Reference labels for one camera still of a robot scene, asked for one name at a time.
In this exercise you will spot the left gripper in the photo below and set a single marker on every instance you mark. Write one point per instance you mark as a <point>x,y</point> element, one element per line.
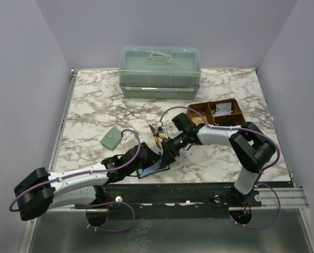
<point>151,157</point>

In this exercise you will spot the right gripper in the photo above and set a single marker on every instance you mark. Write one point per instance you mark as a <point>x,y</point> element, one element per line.
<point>170,152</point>

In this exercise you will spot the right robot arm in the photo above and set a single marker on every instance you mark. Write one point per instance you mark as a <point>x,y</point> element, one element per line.
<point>256,152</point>

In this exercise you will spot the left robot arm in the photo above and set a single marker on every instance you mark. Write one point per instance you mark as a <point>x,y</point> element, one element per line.
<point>41,191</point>

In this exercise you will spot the silver card in tray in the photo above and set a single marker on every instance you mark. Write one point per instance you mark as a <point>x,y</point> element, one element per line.
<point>223,109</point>

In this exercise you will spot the yellow black pliers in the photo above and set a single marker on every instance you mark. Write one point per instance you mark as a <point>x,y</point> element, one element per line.
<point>157,138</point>

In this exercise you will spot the green snap wallet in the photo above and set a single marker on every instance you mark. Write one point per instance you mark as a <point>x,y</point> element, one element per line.
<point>112,139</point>

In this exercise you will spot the brown wicker tray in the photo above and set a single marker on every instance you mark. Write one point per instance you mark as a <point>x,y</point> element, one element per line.
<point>206,109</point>

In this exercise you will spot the green plastic storage box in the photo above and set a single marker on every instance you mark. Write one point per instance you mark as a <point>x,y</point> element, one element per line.
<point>157,72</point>

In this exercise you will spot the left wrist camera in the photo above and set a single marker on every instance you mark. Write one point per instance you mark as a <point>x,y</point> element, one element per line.
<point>130,140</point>

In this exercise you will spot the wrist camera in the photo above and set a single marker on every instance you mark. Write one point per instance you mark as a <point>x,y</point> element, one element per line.
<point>130,140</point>
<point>162,130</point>

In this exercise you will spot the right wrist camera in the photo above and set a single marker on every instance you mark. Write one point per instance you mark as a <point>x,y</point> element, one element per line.
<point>162,130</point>

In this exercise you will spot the black mounting rail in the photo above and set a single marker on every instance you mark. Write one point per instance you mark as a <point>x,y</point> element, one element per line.
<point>169,201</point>

